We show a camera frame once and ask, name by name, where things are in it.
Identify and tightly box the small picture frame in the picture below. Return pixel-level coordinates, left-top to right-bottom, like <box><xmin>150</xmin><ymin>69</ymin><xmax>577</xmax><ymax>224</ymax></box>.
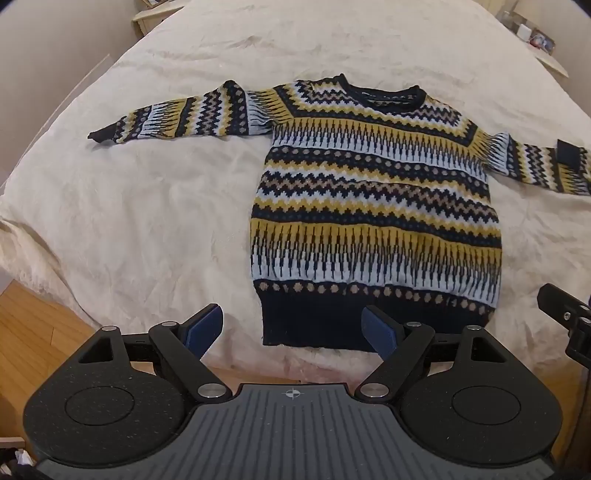
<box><xmin>530</xmin><ymin>28</ymin><xmax>556</xmax><ymax>55</ymax></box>

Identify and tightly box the navy yellow patterned knit sweater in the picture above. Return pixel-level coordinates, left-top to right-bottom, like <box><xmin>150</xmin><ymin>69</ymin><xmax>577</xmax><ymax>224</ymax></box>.
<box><xmin>88</xmin><ymin>73</ymin><xmax>591</xmax><ymax>354</ymax></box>

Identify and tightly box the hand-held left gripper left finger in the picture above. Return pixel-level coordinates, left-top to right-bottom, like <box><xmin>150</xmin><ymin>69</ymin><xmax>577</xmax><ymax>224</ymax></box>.
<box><xmin>76</xmin><ymin>303</ymin><xmax>234</xmax><ymax>403</ymax></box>

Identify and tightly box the cream embroidered bedspread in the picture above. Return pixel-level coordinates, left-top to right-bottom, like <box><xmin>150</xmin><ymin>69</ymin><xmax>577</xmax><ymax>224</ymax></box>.
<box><xmin>0</xmin><ymin>0</ymin><xmax>591</xmax><ymax>384</ymax></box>

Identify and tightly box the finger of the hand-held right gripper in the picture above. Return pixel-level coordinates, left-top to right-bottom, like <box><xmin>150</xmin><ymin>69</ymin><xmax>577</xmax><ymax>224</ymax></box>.
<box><xmin>538</xmin><ymin>283</ymin><xmax>591</xmax><ymax>370</ymax></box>

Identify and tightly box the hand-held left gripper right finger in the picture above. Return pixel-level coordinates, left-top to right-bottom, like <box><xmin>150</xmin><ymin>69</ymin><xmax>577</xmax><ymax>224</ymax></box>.
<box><xmin>359</xmin><ymin>305</ymin><xmax>512</xmax><ymax>400</ymax></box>

